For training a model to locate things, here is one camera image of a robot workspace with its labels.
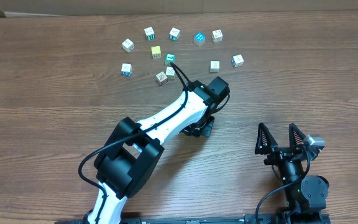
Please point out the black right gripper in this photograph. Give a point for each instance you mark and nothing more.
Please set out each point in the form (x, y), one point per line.
(284, 154)

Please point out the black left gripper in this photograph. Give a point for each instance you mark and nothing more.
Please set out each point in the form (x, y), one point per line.
(199, 129)

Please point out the cream turtle wooden block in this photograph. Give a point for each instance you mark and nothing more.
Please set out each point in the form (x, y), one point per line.
(214, 66)

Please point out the yellow S wooden block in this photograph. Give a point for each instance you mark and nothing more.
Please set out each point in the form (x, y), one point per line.
(170, 73)

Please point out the cream block red letter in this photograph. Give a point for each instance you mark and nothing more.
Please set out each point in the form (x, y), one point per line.
(161, 78)

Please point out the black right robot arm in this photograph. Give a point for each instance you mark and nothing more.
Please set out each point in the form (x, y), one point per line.
(306, 194)

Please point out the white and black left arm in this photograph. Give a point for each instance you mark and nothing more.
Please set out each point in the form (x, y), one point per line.
(128, 158)

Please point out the cream umbrella block far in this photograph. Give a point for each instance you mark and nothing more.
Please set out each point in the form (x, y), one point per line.
(237, 61)

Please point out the mint green top block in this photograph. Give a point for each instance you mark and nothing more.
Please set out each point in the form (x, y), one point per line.
(170, 58)

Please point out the blue top wooden block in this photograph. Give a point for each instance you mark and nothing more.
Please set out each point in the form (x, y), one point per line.
(199, 39)

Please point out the yellow top wooden block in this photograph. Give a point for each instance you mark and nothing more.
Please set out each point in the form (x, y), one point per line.
(156, 52)

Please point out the cream block with drawing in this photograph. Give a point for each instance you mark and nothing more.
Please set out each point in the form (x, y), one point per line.
(217, 35)

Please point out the teal letter wooden block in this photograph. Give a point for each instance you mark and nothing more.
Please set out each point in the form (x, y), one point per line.
(174, 34)

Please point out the green H wooden block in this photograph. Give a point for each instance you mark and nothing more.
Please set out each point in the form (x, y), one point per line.
(149, 33)

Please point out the small cream block far left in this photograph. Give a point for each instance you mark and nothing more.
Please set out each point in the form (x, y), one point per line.
(128, 45)

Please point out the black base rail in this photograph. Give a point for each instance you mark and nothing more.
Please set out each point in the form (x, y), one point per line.
(246, 219)

